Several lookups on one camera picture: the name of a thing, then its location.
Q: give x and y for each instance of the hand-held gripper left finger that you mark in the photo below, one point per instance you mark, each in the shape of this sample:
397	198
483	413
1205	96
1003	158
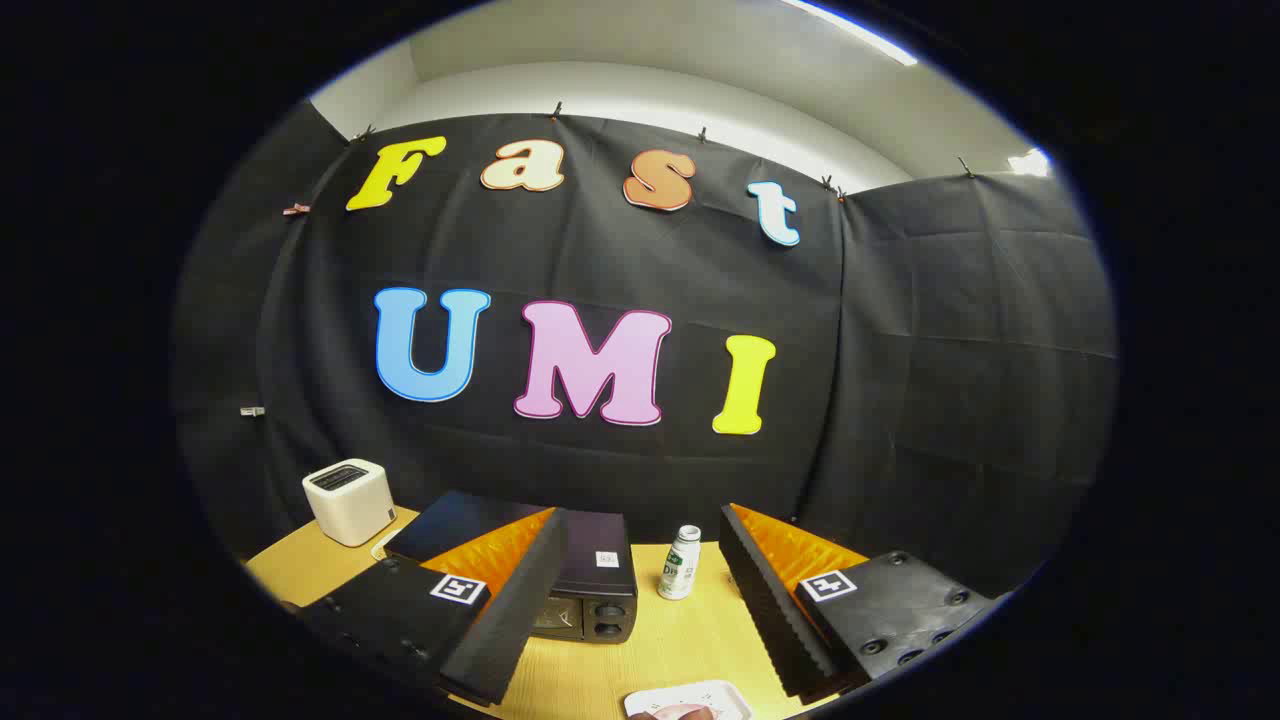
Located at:
520	610

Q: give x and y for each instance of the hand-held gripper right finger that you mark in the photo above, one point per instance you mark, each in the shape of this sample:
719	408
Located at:
770	610

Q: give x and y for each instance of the white square plate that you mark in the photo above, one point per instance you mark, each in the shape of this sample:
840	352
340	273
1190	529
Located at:
722	694

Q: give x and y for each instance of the black toaster oven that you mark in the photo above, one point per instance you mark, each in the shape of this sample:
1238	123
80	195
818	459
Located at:
590	530

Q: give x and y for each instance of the white slot toaster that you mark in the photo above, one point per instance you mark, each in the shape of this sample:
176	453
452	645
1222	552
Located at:
350	505

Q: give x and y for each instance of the white bottle green label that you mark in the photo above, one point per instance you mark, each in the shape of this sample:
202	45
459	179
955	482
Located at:
678	575

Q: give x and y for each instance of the white trivet mat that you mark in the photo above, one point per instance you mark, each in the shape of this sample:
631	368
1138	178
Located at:
383	545

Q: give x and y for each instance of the black backdrop cloth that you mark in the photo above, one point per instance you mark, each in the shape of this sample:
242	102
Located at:
600	250

